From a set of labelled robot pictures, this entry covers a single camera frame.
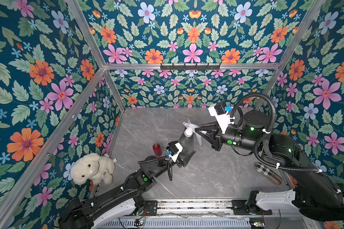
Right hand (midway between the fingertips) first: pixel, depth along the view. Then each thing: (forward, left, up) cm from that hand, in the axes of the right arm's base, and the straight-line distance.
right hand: (200, 122), depth 50 cm
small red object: (+9, +23, -36) cm, 43 cm away
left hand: (+1, +3, -17) cm, 18 cm away
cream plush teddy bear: (-5, +53, -31) cm, 62 cm away
